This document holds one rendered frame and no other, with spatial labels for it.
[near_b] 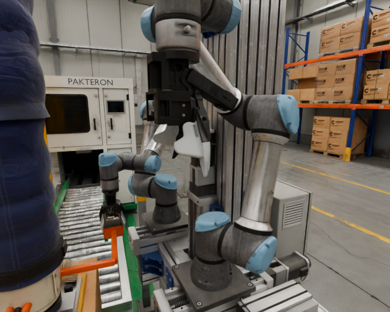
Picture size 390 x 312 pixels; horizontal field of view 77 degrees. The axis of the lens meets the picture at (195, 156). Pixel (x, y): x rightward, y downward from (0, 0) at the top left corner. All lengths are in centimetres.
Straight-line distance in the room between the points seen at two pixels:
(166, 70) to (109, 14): 1012
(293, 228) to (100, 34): 970
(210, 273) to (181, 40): 71
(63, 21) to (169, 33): 993
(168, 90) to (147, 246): 102
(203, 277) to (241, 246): 20
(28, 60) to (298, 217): 115
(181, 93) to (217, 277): 65
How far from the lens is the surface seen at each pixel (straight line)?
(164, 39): 42
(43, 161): 79
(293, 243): 131
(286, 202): 117
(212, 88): 45
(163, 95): 39
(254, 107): 78
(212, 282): 89
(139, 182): 130
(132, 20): 1062
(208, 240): 82
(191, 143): 39
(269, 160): 75
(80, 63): 1007
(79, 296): 108
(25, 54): 76
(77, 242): 230
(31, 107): 75
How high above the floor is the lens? 164
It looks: 12 degrees down
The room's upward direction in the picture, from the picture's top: straight up
